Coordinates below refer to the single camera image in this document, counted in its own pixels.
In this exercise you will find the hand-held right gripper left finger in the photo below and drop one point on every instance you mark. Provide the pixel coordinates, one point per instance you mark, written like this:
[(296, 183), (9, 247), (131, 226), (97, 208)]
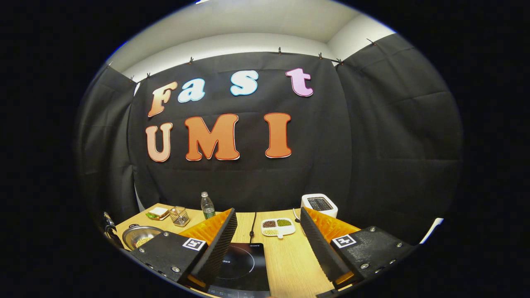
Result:
[(219, 248)]

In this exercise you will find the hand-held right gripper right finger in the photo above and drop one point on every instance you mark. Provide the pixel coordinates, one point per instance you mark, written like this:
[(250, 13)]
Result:
[(319, 248)]

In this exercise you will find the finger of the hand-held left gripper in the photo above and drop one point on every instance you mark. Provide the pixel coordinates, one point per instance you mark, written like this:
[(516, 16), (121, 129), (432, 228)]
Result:
[(111, 227)]

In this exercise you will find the stainless steel pot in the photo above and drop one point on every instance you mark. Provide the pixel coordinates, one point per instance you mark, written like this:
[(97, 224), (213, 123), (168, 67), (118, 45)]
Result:
[(136, 232)]

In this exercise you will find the black induction cooktop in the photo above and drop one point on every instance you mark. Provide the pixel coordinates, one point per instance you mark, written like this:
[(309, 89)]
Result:
[(244, 265)]

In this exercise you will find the pile of yellow soybeans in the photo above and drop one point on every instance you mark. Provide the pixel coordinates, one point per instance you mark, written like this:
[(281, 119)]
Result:
[(143, 241)]

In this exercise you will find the clear plastic water bottle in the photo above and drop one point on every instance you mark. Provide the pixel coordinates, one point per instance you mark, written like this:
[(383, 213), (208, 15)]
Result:
[(207, 207)]

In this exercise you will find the white countertop appliance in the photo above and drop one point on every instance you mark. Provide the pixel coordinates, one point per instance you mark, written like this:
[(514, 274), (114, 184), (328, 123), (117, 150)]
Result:
[(319, 203)]

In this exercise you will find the white divided dish of beans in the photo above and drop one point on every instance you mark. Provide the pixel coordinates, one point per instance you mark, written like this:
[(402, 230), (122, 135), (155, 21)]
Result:
[(277, 227)]

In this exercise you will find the sandwich with lettuce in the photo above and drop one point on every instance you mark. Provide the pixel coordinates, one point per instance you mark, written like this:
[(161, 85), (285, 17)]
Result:
[(158, 213)]

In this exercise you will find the black backdrop cloth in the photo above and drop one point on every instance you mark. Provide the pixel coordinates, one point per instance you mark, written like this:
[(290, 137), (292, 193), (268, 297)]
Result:
[(372, 136)]

